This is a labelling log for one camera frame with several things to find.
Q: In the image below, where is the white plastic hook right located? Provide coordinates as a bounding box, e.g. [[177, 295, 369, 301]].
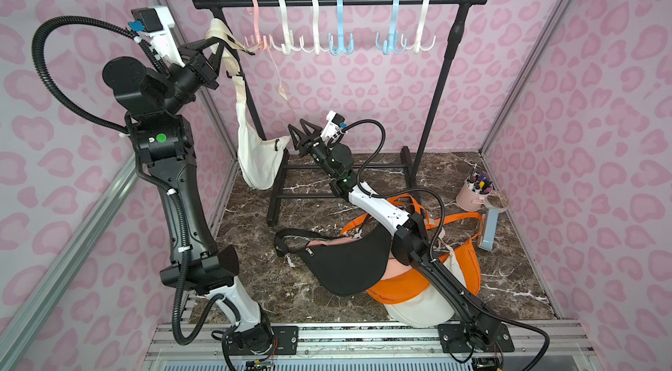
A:
[[406, 0, 436, 54]]

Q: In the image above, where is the pink pen cup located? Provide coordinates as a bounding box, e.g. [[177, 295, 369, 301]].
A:
[[456, 171, 495, 212]]

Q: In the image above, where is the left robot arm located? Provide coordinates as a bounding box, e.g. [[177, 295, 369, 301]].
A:
[[31, 16, 278, 355]]

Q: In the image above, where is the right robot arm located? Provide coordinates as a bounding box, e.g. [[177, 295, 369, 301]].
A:
[[288, 119, 551, 370]]

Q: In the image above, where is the small orange sling bag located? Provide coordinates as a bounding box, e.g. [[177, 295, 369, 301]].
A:
[[366, 194, 437, 305]]

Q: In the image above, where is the light blue hook right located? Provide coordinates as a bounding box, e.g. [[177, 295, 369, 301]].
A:
[[376, 0, 408, 55]]

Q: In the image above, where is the black garment rack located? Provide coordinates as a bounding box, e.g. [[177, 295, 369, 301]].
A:
[[192, 0, 488, 227]]

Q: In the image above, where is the pink shoulder bag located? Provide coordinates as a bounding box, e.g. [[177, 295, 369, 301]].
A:
[[307, 236, 411, 280]]

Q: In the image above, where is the tape roll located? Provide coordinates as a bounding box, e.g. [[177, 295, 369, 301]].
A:
[[484, 191, 510, 213]]

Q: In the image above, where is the large orange crescent bag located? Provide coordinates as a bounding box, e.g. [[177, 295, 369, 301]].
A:
[[425, 212, 483, 296]]

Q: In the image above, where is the grey blue flat box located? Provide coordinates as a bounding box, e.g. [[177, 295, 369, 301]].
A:
[[478, 209, 500, 251]]

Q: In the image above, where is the white plastic hook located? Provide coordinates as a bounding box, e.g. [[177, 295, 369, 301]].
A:
[[406, 0, 436, 54], [299, 0, 328, 56], [269, 0, 301, 55]]

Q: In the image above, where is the light blue hook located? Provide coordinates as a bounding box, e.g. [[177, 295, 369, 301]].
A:
[[376, 0, 408, 55], [328, 0, 355, 56]]

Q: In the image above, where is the pink plastic hook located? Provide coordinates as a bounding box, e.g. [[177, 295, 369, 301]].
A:
[[245, 0, 271, 51]]

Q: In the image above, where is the black sling bag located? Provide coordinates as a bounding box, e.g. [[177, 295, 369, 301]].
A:
[[274, 225, 392, 297]]

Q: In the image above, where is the light blue hook left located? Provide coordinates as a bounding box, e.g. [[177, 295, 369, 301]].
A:
[[328, 0, 355, 56]]

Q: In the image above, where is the cream bag striped strap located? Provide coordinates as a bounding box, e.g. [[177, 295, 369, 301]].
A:
[[204, 17, 295, 192]]

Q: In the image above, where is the cream white crescent bag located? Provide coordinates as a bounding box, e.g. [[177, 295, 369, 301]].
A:
[[384, 244, 468, 329]]

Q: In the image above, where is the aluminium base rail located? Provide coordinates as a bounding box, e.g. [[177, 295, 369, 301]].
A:
[[141, 320, 579, 371]]

